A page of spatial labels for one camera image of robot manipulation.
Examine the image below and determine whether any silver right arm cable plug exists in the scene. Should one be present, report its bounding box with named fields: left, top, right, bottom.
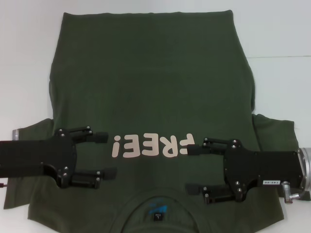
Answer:
left=281, top=181, right=311, bottom=200

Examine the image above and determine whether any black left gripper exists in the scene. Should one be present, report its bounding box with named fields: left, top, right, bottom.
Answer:
left=0, top=125, right=118, bottom=189

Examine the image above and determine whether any dark green FREE! t-shirt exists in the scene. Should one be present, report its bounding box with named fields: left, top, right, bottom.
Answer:
left=3, top=9, right=301, bottom=233

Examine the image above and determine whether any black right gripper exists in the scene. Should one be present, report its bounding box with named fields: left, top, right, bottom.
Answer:
left=186, top=137, right=306, bottom=198

